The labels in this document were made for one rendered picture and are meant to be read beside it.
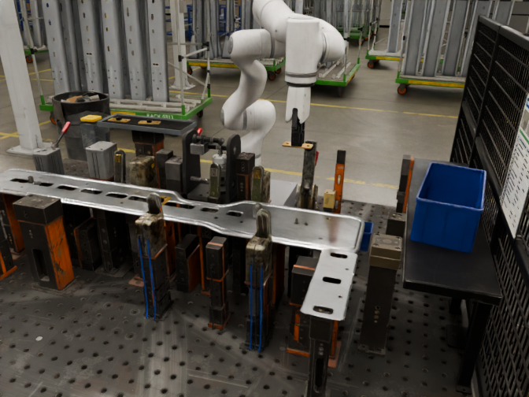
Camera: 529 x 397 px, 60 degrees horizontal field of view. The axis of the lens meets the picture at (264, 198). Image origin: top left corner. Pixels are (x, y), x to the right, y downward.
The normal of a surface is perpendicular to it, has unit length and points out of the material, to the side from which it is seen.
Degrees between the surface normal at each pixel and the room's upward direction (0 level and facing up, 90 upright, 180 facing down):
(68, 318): 0
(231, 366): 0
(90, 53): 86
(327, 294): 0
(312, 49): 90
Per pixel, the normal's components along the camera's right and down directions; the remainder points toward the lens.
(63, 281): 0.95, 0.14
